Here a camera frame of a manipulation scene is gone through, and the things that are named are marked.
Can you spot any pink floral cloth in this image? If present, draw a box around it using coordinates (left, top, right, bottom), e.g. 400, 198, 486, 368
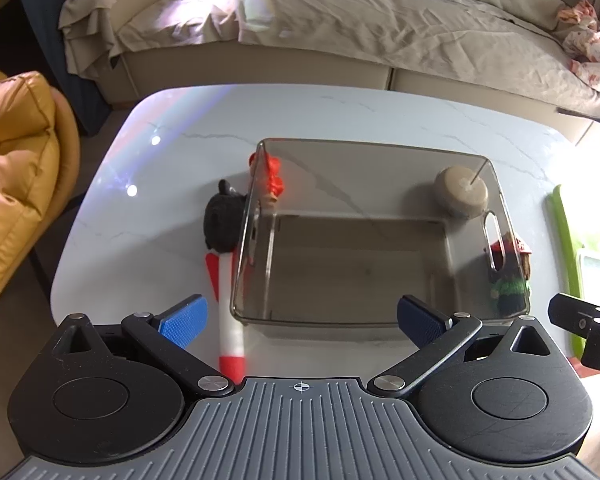
555, 0, 600, 92

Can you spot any white red foam rocket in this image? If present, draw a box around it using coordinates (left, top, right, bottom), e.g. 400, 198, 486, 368
204, 252, 246, 384

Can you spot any black cabinet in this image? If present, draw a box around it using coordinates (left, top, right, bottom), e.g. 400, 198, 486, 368
21, 0, 111, 136

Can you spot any beige covered sofa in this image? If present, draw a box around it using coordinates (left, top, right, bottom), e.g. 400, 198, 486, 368
59, 0, 600, 142

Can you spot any yellow leather armchair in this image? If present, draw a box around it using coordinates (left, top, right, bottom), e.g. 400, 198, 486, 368
0, 72, 80, 295

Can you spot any black plush toy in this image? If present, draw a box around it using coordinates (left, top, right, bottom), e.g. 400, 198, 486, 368
204, 179, 247, 254

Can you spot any smoky transparent storage bin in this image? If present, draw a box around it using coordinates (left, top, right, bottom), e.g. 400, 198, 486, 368
232, 138, 517, 330

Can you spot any beige round puck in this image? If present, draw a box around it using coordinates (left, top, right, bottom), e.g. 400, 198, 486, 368
434, 166, 489, 219

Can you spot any lime green bin lid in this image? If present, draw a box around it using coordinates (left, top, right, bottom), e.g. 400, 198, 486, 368
545, 184, 589, 361

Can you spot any red figurine doll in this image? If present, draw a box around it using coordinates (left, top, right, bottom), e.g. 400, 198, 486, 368
248, 152, 285, 204

